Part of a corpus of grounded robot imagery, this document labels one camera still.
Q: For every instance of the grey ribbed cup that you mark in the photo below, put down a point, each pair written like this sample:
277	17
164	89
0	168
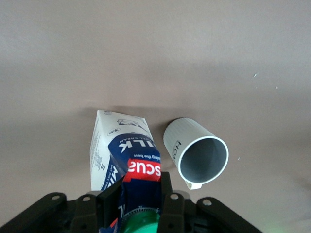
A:
179	136

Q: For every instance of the blue white milk carton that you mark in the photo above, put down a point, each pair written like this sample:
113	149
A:
116	136

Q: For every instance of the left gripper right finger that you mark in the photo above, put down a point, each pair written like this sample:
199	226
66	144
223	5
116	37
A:
179	213

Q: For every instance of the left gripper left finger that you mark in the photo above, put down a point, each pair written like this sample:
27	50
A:
85	213

